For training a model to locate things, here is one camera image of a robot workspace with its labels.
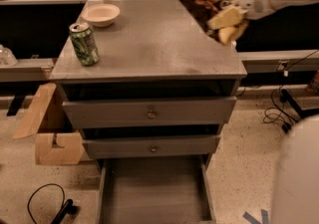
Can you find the grey middle drawer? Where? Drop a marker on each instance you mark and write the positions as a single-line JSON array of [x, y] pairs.
[[151, 146]]

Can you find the white paper bowl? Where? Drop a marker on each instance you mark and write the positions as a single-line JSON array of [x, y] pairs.
[[101, 15]]

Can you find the grey top drawer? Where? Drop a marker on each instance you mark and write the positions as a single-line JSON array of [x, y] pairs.
[[128, 113]]

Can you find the black table leg base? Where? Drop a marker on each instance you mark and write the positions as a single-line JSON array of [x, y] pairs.
[[295, 103]]

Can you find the clear plastic container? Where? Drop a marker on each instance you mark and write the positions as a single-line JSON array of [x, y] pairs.
[[6, 57]]

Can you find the green soda can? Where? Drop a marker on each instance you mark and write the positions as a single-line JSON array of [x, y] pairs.
[[84, 44]]

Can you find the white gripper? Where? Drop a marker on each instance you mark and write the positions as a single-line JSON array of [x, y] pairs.
[[255, 4]]

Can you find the grey open bottom drawer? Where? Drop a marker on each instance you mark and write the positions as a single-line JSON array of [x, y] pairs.
[[155, 190]]

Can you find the grey drawer cabinet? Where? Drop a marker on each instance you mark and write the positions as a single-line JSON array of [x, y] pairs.
[[154, 50]]

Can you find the open cardboard box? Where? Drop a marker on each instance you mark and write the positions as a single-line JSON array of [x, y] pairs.
[[56, 142]]

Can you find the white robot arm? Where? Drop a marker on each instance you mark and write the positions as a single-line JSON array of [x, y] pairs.
[[295, 197]]

